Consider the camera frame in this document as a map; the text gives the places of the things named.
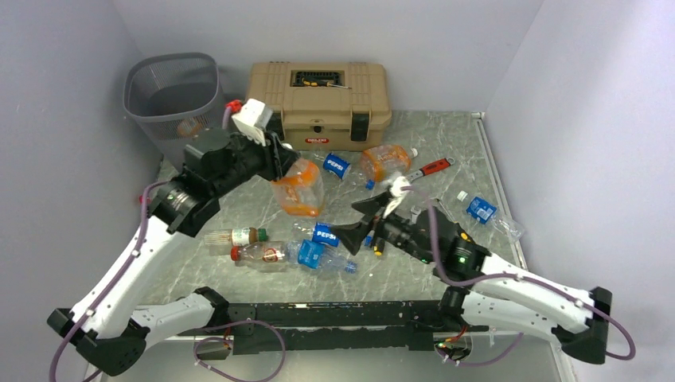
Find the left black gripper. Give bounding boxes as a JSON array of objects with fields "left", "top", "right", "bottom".
[{"left": 211, "top": 125, "right": 301, "bottom": 197}]

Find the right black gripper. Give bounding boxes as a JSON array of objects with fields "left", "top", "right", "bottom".
[{"left": 329, "top": 191, "right": 433, "bottom": 263}]

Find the orange label bottle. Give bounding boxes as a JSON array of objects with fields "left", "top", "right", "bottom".
[
  {"left": 271, "top": 158, "right": 325, "bottom": 218},
  {"left": 359, "top": 144, "right": 419, "bottom": 182}
]

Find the pepsi bottle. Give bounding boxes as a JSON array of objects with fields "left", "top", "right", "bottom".
[
  {"left": 314, "top": 152, "right": 375, "bottom": 190},
  {"left": 292, "top": 221, "right": 340, "bottom": 248}
]

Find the clear bottle blue label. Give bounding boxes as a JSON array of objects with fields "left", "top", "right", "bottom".
[{"left": 285, "top": 240, "right": 358, "bottom": 275}]

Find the small orange juice bottle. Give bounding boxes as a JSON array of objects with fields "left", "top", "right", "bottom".
[{"left": 176, "top": 117, "right": 205, "bottom": 138}]

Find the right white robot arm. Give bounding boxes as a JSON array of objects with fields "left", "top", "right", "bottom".
[{"left": 330, "top": 192, "right": 612, "bottom": 364}]

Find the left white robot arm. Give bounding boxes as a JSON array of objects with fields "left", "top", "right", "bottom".
[{"left": 47, "top": 128, "right": 301, "bottom": 376}]

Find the grey mesh waste bin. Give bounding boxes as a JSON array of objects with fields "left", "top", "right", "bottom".
[{"left": 123, "top": 53, "right": 225, "bottom": 170}]

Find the red label bottle by bin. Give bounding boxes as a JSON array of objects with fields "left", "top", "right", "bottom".
[{"left": 139, "top": 195, "right": 152, "bottom": 206}]

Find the silver open end wrench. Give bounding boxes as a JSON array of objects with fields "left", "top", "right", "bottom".
[{"left": 410, "top": 205, "right": 422, "bottom": 223}]

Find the tan plastic toolbox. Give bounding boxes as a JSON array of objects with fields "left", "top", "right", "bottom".
[{"left": 247, "top": 61, "right": 392, "bottom": 151}]

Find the screwdriver on toolbox lid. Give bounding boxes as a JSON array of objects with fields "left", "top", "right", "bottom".
[{"left": 299, "top": 76, "right": 350, "bottom": 89}]

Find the brown tea bottle green cap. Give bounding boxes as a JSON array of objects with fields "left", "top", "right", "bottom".
[{"left": 203, "top": 228, "right": 268, "bottom": 247}]

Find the clear bottle red cap front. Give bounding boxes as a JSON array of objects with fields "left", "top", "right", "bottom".
[{"left": 230, "top": 241, "right": 291, "bottom": 272}]

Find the yellow black screwdriver right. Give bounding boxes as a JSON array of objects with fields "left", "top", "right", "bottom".
[{"left": 435, "top": 197, "right": 473, "bottom": 242}]

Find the blue label bottle white cap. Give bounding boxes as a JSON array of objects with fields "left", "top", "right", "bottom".
[{"left": 456, "top": 191, "right": 525, "bottom": 243}]

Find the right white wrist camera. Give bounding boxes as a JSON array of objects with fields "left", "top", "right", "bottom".
[{"left": 382, "top": 176, "right": 412, "bottom": 219}]

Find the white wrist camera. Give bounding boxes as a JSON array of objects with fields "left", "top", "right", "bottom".
[
  {"left": 382, "top": 176, "right": 412, "bottom": 219},
  {"left": 232, "top": 99, "right": 274, "bottom": 146}
]

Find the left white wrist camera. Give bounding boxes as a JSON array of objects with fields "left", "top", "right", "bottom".
[{"left": 232, "top": 99, "right": 274, "bottom": 146}]

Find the red handled adjustable wrench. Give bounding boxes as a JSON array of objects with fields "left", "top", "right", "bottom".
[{"left": 405, "top": 158, "right": 455, "bottom": 182}]

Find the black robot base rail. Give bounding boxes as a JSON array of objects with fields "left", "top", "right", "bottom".
[{"left": 186, "top": 300, "right": 470, "bottom": 355}]

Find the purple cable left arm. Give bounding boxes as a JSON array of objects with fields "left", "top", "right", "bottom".
[{"left": 48, "top": 107, "right": 244, "bottom": 382}]

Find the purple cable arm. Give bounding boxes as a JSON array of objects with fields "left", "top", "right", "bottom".
[
  {"left": 48, "top": 107, "right": 244, "bottom": 382},
  {"left": 406, "top": 185, "right": 637, "bottom": 368}
]

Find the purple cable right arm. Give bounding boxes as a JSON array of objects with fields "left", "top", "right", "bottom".
[{"left": 406, "top": 185, "right": 637, "bottom": 368}]

